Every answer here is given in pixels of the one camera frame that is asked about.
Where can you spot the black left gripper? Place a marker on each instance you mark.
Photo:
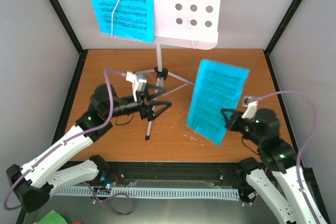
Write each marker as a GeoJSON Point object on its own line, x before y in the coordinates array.
{"type": "Point", "coordinates": [144, 109]}

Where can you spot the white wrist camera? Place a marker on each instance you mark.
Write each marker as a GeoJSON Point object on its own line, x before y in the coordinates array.
{"type": "Point", "coordinates": [138, 83]}
{"type": "Point", "coordinates": [251, 105]}

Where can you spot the blue sheet music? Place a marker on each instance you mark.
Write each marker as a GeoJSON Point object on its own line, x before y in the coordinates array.
{"type": "Point", "coordinates": [128, 19]}
{"type": "Point", "coordinates": [217, 86]}

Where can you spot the black aluminium frame post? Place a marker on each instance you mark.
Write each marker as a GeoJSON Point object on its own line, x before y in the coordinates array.
{"type": "Point", "coordinates": [67, 26]}

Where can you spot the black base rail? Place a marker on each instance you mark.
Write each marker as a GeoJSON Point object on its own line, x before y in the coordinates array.
{"type": "Point", "coordinates": [222, 174]}

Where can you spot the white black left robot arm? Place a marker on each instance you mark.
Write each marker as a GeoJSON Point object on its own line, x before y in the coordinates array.
{"type": "Point", "coordinates": [36, 181]}

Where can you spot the green paper sheet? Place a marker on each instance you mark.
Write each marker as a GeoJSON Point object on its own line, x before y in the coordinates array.
{"type": "Point", "coordinates": [52, 218]}

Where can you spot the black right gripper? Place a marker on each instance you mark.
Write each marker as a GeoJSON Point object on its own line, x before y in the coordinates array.
{"type": "Point", "coordinates": [231, 123]}

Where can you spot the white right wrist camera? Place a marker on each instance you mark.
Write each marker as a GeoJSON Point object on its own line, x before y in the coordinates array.
{"type": "Point", "coordinates": [251, 105]}

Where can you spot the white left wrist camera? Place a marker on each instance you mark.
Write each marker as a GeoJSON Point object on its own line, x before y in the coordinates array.
{"type": "Point", "coordinates": [138, 83]}

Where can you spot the black right frame post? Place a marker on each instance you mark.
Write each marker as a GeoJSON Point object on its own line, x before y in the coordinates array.
{"type": "Point", "coordinates": [294, 5]}

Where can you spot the white tripod music stand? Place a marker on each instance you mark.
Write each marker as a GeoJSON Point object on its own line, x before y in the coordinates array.
{"type": "Point", "coordinates": [184, 23]}

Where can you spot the light blue cable duct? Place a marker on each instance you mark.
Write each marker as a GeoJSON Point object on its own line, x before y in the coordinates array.
{"type": "Point", "coordinates": [154, 193]}

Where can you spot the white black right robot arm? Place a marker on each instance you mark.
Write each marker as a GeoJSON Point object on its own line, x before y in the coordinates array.
{"type": "Point", "coordinates": [296, 204]}

